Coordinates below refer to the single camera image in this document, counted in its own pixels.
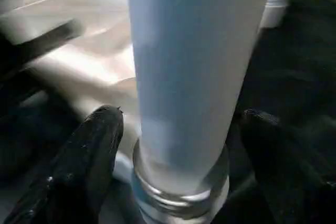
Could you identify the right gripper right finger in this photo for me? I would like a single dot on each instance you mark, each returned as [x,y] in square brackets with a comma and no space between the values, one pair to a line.
[283,176]

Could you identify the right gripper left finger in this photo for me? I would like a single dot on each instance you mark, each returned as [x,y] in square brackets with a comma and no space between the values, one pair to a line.
[71,171]

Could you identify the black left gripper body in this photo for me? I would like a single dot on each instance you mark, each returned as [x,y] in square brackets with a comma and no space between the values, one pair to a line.
[39,43]

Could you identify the white plastic table top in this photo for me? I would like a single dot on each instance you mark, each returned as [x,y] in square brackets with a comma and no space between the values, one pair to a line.
[78,51]

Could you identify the black work mat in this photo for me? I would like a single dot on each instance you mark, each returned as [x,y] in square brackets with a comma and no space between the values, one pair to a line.
[294,64]

